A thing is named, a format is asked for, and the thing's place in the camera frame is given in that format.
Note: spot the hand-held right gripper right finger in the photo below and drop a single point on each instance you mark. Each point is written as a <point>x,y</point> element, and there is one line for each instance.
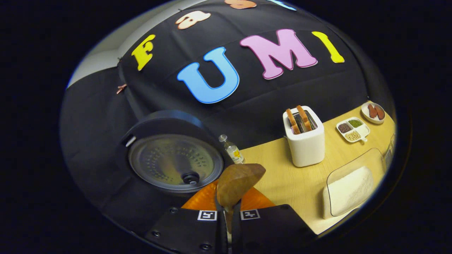
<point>237,237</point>

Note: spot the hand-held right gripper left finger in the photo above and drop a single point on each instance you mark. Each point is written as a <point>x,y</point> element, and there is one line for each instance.
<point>220,240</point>

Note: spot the wooden spoon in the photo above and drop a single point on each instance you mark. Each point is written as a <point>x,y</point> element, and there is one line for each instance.
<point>236,183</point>

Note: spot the dark blue rice cooker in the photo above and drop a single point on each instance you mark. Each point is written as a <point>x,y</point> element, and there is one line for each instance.
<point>169,162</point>

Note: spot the small clear glass bottle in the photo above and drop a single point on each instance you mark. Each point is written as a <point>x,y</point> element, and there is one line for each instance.
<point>235,153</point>

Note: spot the white toaster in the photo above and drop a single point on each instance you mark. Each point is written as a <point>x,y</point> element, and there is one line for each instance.
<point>305,148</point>

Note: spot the brown toast slice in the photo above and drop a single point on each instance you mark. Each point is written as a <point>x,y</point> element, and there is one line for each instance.
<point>293,121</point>
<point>304,118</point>

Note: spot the black backdrop cloth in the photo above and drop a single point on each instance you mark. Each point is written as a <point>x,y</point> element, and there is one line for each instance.
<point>282,90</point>

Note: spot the white divided bean dish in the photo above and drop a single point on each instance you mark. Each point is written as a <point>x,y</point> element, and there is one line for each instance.
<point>362,131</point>

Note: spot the small white round plate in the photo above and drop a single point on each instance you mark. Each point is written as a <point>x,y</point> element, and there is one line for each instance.
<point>364,114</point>

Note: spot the red cloth clip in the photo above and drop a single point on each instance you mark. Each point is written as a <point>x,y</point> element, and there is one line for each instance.
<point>121,89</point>

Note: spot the red meat slice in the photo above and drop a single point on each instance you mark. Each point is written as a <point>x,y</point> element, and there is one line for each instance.
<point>372,110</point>
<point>380,113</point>

